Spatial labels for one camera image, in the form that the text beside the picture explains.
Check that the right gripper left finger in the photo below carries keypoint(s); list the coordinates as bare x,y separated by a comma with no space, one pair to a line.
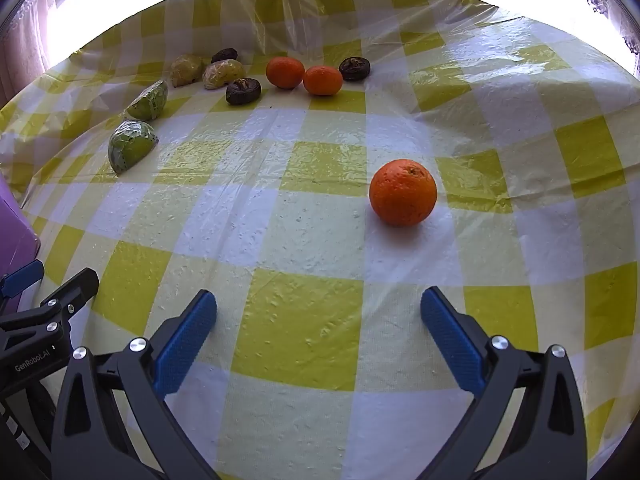
90,440

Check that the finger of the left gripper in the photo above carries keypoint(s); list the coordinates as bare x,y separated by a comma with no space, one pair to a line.
13,284
65,294

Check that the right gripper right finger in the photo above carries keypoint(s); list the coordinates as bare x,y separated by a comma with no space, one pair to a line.
548,436

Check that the green fruit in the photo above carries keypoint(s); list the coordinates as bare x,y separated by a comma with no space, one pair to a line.
149,103
130,142

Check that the large orange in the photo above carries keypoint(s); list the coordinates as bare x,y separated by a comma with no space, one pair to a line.
403,193

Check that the small tangerine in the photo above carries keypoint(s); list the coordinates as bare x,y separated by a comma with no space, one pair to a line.
322,80
284,72

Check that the purple storage box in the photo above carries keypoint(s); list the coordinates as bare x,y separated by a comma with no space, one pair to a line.
19,246

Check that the wrapped yellow fruit left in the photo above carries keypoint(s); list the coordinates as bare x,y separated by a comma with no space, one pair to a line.
186,69

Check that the wrapped yellow fruit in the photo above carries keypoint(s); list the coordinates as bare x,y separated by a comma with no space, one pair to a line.
186,69
221,73

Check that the wrapped yellow fruit right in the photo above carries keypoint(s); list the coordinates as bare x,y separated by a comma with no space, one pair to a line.
221,73

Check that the dark mangosteen front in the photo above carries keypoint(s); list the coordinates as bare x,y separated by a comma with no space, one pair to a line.
243,91

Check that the yellow white checkered tablecloth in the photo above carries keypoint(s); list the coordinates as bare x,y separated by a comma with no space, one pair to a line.
319,366

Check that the dark mangosteen back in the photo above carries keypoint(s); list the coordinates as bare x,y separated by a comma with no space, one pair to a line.
224,54

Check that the dark mangosteen near tangerines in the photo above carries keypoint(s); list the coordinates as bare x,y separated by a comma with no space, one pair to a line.
354,68

